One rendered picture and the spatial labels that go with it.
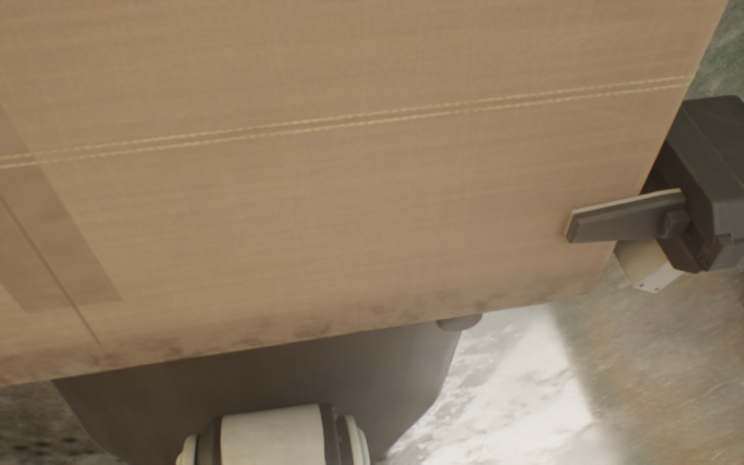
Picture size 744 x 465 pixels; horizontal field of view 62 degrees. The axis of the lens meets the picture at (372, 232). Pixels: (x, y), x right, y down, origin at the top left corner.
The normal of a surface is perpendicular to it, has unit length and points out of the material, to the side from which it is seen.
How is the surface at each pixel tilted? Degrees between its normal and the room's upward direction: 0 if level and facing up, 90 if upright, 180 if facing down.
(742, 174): 90
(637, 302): 0
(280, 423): 117
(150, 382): 0
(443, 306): 0
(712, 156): 90
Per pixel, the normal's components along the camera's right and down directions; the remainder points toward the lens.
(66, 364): 0.17, 0.75
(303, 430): 0.02, -0.84
